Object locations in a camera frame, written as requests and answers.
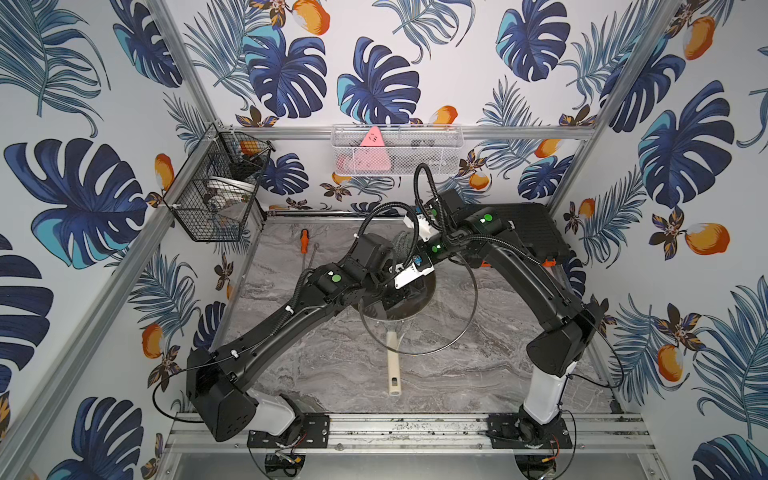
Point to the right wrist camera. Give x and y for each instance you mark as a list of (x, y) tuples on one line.
[(422, 229)]

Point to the green checkered cloth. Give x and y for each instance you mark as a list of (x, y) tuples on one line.
[(402, 250)]

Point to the glass pot lid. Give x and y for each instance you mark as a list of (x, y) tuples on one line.
[(448, 317)]

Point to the pink triangle item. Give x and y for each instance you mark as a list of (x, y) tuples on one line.
[(371, 156)]

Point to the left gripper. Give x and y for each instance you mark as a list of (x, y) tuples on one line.
[(395, 291)]

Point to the black tool case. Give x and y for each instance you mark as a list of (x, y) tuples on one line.
[(536, 230)]

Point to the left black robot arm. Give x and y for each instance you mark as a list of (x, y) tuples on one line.
[(217, 382)]

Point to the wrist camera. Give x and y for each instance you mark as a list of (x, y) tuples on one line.
[(420, 266), (422, 229)]

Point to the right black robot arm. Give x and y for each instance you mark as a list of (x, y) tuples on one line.
[(447, 229)]

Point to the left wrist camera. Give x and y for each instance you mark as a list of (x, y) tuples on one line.
[(420, 266)]

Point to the black wire basket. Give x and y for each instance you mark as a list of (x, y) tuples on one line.
[(219, 183)]

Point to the clear wall shelf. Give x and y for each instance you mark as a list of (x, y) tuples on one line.
[(438, 146)]

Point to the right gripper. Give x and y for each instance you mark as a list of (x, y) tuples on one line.
[(421, 250)]

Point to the frying pan cream handle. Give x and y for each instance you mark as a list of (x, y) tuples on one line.
[(395, 323)]

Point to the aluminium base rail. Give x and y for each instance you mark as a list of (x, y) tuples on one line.
[(469, 433)]

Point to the orange handled screwdriver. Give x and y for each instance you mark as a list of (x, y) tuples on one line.
[(305, 242)]

